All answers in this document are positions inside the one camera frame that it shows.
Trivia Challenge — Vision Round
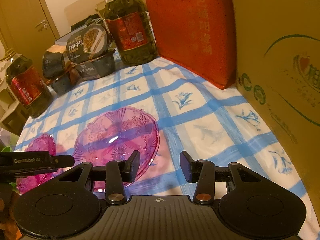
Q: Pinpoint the person's left hand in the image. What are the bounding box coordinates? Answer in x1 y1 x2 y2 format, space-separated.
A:
1 183 22 240

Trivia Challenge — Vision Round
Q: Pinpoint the left cooking oil bottle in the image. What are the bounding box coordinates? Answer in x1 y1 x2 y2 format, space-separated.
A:
5 49 53 118

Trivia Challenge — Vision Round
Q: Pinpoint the wooden headboard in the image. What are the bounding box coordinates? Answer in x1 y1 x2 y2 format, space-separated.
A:
64 0 105 27

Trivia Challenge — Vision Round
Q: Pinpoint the tilted instant rice bowl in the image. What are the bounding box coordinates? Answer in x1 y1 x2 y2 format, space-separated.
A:
66 24 112 63

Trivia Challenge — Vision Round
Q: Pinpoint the large cardboard box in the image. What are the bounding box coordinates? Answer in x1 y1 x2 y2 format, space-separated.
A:
233 0 319 212

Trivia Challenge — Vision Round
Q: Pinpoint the large pink plastic plate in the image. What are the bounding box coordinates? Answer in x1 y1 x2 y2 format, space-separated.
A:
73 106 160 180

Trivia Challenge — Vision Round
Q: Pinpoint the wooden door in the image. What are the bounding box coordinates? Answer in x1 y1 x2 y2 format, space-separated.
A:
1 0 60 74

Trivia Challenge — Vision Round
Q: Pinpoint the cooking oil bottle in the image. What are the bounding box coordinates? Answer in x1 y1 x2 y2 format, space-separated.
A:
5 49 53 118
103 0 157 66

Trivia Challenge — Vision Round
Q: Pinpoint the white wooden chair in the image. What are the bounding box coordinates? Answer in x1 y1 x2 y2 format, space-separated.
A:
0 59 29 135

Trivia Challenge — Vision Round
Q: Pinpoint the right cooking oil bottle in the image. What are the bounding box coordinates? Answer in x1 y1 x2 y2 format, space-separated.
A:
103 0 157 66

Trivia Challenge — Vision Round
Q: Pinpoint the black bag in background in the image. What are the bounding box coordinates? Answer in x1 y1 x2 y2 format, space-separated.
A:
71 14 102 31

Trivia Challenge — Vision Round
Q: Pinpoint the white box behind cups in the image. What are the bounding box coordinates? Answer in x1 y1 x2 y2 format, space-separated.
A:
54 28 81 47

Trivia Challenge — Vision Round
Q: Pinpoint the red insulated tote bag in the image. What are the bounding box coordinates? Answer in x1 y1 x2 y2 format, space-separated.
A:
145 0 236 89

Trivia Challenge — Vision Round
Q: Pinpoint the tilted small black cup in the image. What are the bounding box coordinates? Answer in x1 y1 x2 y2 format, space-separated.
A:
42 44 66 79

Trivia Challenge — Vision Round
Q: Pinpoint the blue checked tablecloth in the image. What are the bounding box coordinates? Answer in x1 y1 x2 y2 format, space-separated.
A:
16 57 319 239

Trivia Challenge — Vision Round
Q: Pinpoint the lower small black cup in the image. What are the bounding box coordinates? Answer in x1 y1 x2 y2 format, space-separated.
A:
46 68 80 96

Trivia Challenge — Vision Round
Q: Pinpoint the lower instant meal box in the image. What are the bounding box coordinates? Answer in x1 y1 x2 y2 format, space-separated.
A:
74 49 116 81

